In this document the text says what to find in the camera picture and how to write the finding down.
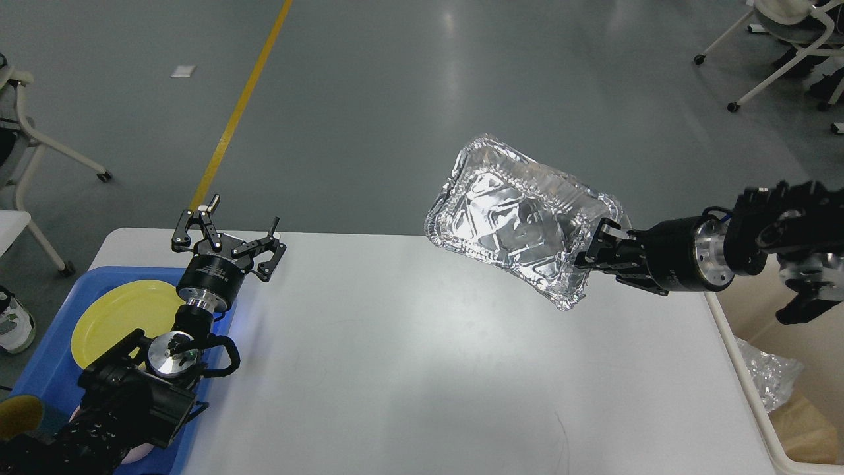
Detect grey office chair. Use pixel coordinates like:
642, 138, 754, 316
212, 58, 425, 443
2, 63, 113, 277

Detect blue yellow cup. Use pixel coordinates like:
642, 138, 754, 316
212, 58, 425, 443
1, 395, 45, 442

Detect yellow plastic plate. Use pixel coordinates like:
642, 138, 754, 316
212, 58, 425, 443
71, 280, 183, 369

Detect white rolling chair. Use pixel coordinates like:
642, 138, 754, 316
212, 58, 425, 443
692, 0, 844, 113

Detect brown paper bag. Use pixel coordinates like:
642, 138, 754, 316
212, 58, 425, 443
768, 391, 840, 465

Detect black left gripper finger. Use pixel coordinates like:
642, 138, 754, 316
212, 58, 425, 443
172, 193, 224, 253
230, 216, 287, 280

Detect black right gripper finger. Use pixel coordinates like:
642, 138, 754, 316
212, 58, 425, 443
574, 218, 637, 272

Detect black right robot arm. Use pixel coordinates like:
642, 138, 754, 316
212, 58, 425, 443
574, 181, 843, 325

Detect beige plastic bin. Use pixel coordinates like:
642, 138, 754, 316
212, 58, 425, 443
704, 259, 843, 474

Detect aluminium foil tray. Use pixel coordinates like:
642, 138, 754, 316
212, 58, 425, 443
424, 133, 630, 311

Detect small white side table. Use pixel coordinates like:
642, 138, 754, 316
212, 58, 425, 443
0, 209, 31, 256

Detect standing person dark trousers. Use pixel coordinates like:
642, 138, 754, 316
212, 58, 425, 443
0, 86, 36, 355

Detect pink plastic mug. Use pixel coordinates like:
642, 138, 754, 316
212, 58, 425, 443
120, 442, 156, 465

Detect seated person dark trousers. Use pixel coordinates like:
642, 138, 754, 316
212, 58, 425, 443
769, 1, 842, 79

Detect aluminium foil sheet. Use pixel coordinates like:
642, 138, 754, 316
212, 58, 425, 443
735, 337, 805, 413

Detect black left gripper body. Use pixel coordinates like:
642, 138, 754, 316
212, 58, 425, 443
177, 251, 245, 309

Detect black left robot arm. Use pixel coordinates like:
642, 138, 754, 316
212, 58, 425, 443
2, 195, 287, 474

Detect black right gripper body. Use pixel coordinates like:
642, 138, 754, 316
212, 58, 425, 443
616, 216, 735, 296

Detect blue plastic tray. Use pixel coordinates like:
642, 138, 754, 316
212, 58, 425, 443
13, 267, 228, 474

